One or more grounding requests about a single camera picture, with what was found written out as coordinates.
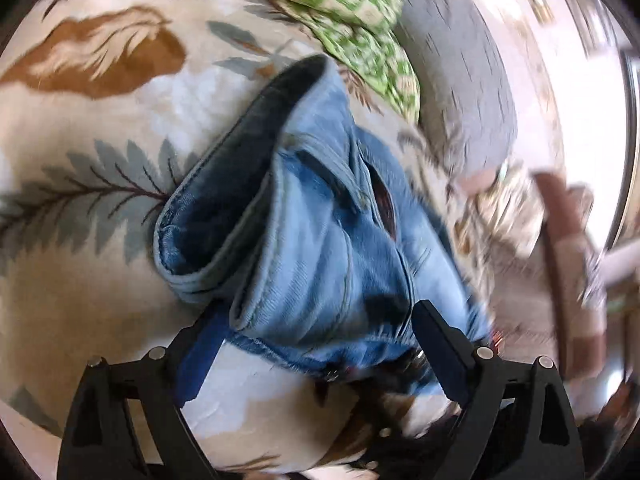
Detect blue denim jeans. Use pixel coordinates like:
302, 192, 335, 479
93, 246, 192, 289
153, 54, 490, 380

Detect brown striped headboard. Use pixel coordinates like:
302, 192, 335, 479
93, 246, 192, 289
533, 171, 608, 382

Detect cream crumpled pillow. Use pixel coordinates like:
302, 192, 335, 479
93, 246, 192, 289
474, 160, 544, 259

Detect grey pillow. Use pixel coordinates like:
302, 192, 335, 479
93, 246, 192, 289
394, 0, 518, 178

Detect green patterned cloth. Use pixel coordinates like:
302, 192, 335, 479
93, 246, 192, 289
273, 0, 420, 122

